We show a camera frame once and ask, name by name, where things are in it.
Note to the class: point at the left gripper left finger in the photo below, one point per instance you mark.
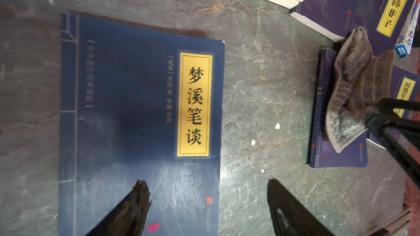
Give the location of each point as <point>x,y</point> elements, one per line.
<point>129,217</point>

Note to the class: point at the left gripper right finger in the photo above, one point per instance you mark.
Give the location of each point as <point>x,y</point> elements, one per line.
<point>289,216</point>

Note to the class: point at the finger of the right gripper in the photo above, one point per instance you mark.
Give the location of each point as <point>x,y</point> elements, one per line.
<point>381,124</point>
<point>387,105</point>

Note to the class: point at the grey fluffy cleaning cloth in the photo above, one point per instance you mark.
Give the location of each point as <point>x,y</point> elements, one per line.
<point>361,81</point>

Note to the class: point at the blue book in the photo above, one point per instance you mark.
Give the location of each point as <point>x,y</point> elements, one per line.
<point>139,105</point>

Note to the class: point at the white blue pen box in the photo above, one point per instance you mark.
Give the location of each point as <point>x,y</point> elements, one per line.
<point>405,40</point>

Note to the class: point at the aluminium rail frame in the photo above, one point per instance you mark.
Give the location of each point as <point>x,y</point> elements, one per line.
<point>395,226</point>

